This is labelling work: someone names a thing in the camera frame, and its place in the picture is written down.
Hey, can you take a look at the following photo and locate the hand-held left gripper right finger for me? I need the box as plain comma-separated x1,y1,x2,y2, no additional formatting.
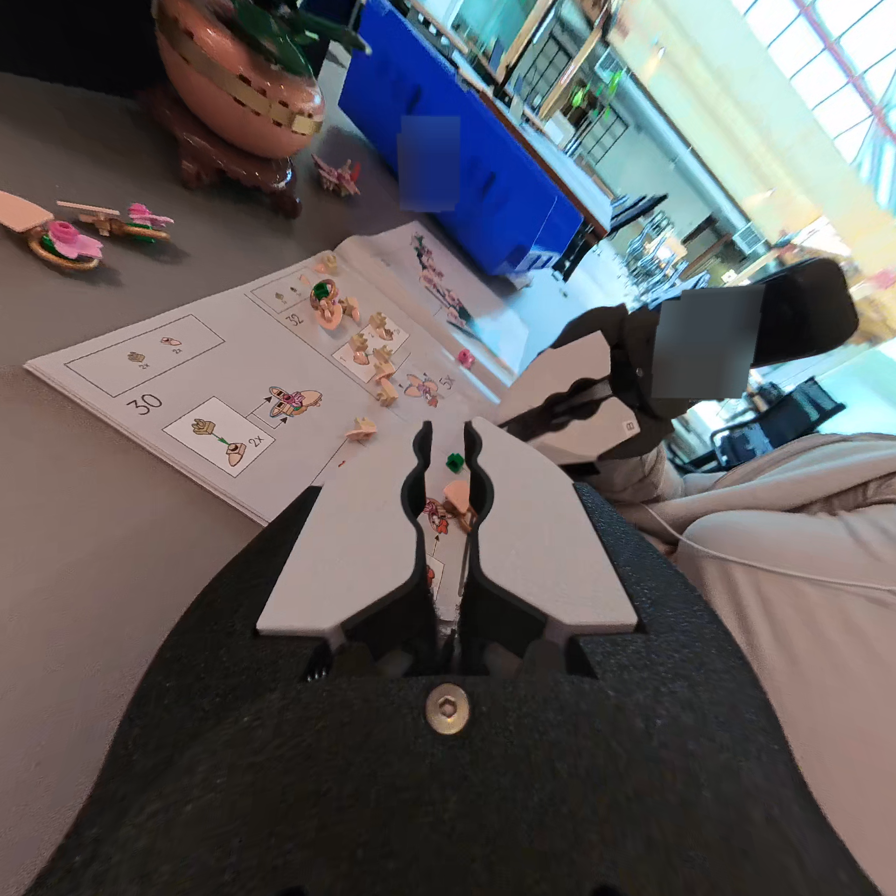
458,416,640,638

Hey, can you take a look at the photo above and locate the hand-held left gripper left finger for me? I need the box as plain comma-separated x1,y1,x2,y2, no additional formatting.
255,420,436,644

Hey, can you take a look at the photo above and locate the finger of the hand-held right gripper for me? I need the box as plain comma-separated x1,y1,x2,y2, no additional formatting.
499,329,613,422
531,396,643,466

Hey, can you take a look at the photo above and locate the gold ring with peach petal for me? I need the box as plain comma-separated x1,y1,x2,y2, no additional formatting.
441,480,483,534

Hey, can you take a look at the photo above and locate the grey desk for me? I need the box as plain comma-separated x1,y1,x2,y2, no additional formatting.
0,66,561,896

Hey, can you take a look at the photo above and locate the black office chair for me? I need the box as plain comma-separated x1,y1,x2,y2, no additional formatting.
710,377,848,471

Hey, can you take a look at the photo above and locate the blue plastic bin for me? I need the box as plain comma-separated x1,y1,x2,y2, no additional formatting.
338,0,585,277

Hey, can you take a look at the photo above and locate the open building instruction booklet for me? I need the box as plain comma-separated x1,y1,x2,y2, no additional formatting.
24,223,533,624

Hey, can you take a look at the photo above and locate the partly built brick flower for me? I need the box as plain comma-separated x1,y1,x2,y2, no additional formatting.
308,279,361,330

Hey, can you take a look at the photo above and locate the pink brick-built flower pot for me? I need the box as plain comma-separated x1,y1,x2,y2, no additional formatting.
136,0,372,218

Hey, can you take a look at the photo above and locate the white earphone cable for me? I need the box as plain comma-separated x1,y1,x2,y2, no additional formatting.
640,500,896,596

